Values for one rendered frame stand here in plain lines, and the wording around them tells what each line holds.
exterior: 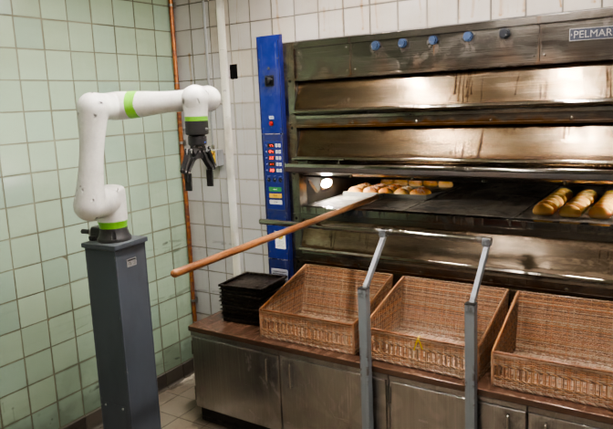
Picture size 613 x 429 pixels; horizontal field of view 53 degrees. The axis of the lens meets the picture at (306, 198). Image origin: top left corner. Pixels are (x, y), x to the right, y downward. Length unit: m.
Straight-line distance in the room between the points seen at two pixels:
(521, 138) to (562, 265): 0.61
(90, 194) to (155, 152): 1.30
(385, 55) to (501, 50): 0.58
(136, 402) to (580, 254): 2.12
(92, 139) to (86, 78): 1.01
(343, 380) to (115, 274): 1.15
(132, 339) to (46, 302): 0.73
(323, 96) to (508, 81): 0.99
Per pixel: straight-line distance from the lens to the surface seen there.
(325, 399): 3.10
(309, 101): 3.40
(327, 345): 3.04
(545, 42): 2.96
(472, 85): 3.03
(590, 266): 3.00
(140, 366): 2.98
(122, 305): 2.82
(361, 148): 3.25
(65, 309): 3.56
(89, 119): 2.59
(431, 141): 3.10
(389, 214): 3.24
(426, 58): 3.12
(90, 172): 2.62
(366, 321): 2.75
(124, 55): 3.76
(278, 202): 3.55
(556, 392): 2.69
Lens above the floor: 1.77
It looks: 9 degrees down
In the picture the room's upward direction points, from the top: 3 degrees counter-clockwise
